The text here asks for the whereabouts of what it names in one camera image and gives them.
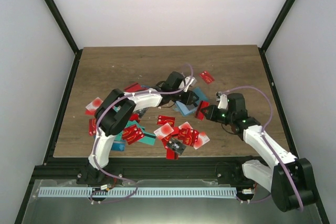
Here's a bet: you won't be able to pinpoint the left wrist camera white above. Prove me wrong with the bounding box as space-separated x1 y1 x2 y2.
180 76 197 92

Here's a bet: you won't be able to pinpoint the light blue slotted cable duct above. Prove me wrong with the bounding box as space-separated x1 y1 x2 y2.
38 187 237 199

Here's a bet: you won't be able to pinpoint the red card top pile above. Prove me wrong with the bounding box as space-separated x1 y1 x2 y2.
124 82 141 92

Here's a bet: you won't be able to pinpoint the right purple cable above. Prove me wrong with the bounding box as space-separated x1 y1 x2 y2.
222 85 305 212

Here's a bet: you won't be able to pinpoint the red gold card pile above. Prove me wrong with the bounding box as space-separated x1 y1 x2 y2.
121 124 145 145
177 128 199 147

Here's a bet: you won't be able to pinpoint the red VIP card centre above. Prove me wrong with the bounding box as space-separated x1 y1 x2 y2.
157 115 175 127

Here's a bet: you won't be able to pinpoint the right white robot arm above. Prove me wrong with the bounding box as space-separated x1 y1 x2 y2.
200 93 318 212

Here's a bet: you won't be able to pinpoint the white red circle card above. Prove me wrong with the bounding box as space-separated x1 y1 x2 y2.
154 123 174 140

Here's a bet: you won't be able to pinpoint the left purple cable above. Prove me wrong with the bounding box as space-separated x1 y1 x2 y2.
89 63 195 205

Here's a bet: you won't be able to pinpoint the teal card with stripe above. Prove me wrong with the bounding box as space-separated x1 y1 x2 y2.
138 132 156 146

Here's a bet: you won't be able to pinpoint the black frame post left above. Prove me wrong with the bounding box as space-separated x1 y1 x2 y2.
44 0 80 55

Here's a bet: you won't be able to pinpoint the small black card lower centre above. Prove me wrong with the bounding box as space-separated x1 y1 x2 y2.
166 138 186 155

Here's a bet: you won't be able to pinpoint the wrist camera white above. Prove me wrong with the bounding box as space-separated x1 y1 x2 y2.
216 92 228 109
180 76 197 92

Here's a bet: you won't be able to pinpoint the red striped card table edge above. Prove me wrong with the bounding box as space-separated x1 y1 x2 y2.
166 148 179 160

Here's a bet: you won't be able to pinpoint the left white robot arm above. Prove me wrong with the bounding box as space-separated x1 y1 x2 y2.
88 71 198 184

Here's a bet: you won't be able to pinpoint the white red card right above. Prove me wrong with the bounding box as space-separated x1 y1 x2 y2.
194 132 210 150

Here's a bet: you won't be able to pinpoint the black frame post right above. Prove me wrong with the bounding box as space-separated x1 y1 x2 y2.
259 0 296 54

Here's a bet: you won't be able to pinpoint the purple cable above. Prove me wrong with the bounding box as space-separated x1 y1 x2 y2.
89 63 195 205
222 85 305 212

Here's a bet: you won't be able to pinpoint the black frame post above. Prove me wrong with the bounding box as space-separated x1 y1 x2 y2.
259 0 296 54
44 0 80 55

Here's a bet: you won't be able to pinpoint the red card black stripe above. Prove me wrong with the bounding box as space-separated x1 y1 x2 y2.
195 101 209 121

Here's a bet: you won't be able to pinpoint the red gold card right pile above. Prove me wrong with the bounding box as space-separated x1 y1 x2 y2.
177 128 199 147

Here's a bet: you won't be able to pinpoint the blue card front left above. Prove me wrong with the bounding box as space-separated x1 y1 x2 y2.
111 141 125 152

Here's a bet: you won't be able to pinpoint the white red card left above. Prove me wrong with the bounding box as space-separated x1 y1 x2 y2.
86 97 103 112

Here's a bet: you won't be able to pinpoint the teal leather card holder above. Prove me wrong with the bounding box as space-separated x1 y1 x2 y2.
173 87 210 117

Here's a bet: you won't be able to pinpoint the red card far right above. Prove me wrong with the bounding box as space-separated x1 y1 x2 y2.
199 71 215 84

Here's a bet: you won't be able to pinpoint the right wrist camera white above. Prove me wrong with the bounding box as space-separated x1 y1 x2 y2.
216 92 228 109

